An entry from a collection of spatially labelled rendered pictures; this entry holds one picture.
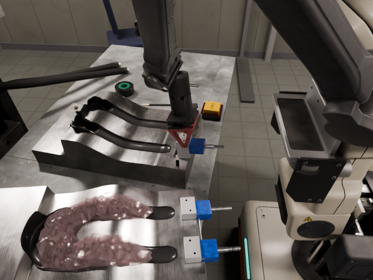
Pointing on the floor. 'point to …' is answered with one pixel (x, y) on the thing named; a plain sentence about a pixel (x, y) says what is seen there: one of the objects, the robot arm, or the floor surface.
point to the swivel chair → (115, 35)
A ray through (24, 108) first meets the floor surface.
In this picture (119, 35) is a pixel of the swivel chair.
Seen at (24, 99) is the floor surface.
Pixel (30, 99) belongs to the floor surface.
